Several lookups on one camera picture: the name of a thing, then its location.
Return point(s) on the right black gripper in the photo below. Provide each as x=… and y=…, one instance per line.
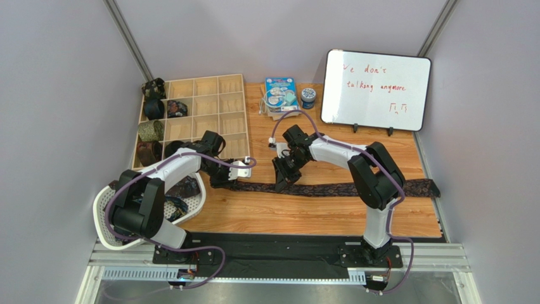
x=285, y=166

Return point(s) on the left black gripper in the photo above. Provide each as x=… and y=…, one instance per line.
x=222, y=175

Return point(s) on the dark blue paisley tie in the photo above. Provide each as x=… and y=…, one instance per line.
x=415, y=188

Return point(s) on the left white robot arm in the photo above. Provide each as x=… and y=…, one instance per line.
x=136, y=210

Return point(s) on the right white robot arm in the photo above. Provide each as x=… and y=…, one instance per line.
x=377, y=179

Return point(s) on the dark brown tie in basket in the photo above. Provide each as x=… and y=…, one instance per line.
x=186, y=188

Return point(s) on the white plastic basket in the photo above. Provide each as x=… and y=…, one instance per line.
x=111, y=242

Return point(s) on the blue floral tie in basket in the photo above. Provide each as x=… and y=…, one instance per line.
x=180, y=208

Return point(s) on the rolled black tie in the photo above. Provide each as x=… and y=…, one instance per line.
x=172, y=147

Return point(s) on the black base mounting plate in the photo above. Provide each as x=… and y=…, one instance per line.
x=274, y=256

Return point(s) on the rolled brown tie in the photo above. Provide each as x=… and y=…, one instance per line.
x=149, y=153

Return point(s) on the wooden compartment tray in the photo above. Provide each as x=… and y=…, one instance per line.
x=215, y=103

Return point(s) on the rolled olive green tie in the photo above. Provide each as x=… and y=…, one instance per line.
x=152, y=130

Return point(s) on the rolled dark patterned tie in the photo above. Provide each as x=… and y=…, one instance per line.
x=176, y=109

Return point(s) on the blue book stack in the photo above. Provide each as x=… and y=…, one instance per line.
x=279, y=95

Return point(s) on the small blue round tin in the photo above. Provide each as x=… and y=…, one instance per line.
x=308, y=98

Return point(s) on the rolled navy tie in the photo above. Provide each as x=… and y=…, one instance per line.
x=154, y=109

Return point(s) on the rolled dark floral tie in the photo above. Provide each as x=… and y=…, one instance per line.
x=154, y=89

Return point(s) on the white whiteboard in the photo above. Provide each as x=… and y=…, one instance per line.
x=375, y=90

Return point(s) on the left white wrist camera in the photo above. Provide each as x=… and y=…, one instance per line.
x=241, y=168

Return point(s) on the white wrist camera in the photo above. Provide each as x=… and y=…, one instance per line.
x=281, y=148
x=241, y=168

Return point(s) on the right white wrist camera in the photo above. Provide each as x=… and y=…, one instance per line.
x=281, y=148

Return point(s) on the aluminium frame rail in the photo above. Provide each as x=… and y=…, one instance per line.
x=435, y=272

